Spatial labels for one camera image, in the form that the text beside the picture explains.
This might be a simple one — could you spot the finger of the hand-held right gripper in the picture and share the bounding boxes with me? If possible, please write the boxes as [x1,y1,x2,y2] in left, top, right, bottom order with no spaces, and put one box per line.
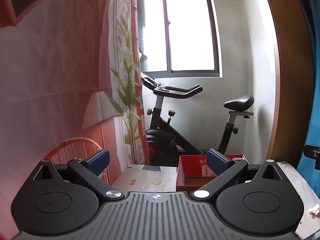
[304,144,320,168]

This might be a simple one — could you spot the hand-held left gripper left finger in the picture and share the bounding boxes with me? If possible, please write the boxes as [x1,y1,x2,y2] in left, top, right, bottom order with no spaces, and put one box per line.
[32,148,125,202]

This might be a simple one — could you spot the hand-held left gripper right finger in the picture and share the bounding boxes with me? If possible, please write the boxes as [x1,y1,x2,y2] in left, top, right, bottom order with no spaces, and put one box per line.
[190,148,285,202]

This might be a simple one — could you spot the red strawberry print box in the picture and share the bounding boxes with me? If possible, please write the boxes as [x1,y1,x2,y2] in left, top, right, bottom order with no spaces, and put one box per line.
[176,155,248,192]

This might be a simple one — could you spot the blue curtain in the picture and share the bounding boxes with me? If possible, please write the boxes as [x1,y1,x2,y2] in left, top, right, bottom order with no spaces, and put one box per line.
[296,0,320,176]

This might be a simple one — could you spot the white cartoon print blanket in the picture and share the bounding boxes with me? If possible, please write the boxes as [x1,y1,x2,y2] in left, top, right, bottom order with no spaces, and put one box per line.
[112,161,320,240]

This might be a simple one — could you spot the black exercise bike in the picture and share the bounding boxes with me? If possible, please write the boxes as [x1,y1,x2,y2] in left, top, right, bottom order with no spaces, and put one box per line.
[140,71,255,167]

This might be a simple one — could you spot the crumpled white paper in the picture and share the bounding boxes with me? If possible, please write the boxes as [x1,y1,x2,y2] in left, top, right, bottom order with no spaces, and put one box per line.
[307,204,320,217]

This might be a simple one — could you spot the brown wooden board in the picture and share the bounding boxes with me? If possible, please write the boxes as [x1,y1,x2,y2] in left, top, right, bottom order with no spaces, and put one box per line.
[260,0,316,166]

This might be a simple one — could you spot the printed backdrop cloth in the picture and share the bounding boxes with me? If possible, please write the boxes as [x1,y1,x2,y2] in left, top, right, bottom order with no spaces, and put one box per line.
[0,0,146,230]

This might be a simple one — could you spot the window with dark frame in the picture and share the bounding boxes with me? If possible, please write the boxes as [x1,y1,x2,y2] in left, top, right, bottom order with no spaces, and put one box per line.
[132,0,222,78]

